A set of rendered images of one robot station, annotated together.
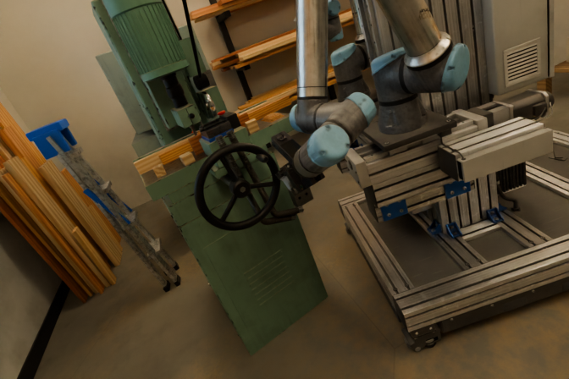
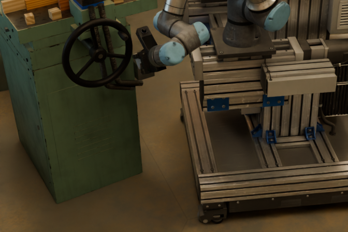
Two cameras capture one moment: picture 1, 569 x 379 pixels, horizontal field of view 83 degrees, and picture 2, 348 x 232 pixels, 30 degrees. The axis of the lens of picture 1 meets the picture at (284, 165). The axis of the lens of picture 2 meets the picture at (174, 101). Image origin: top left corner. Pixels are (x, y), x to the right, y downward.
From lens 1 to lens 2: 149 cm
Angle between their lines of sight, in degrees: 12
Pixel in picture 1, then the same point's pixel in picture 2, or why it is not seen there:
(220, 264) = (56, 112)
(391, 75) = (237, 4)
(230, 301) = (54, 148)
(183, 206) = (41, 54)
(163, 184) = (32, 31)
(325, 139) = (171, 51)
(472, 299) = (257, 190)
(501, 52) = (338, 1)
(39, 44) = not seen: outside the picture
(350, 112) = (191, 35)
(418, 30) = not seen: outside the picture
